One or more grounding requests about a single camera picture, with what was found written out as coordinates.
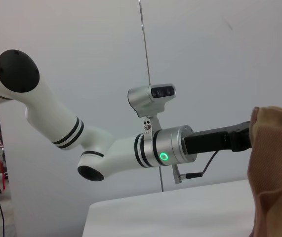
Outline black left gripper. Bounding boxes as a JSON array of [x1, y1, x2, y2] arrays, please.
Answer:
[[184, 120, 253, 154]]

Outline khaki canvas food bag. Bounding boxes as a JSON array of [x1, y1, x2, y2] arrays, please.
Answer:
[[246, 106, 282, 237]]

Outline left gripper cable with plug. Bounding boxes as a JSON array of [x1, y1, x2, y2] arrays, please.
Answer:
[[171, 150, 219, 184]]

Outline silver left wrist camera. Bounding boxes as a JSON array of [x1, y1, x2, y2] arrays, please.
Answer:
[[127, 83, 177, 139]]

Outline thin black floor cable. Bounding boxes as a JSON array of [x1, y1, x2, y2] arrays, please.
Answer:
[[0, 194, 6, 237]]

